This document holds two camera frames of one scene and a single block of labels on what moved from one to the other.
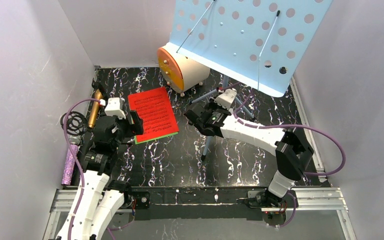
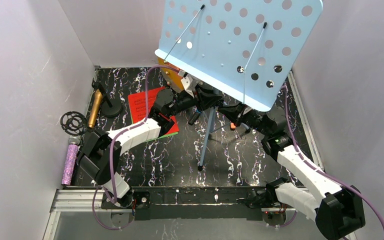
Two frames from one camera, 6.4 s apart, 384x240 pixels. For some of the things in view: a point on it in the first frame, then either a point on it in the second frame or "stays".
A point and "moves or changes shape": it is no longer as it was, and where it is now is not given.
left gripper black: [125, 125] → [204, 100]
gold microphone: [94, 111] stays
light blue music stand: [260, 43] moves or changes shape
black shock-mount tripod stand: [76, 123] stays
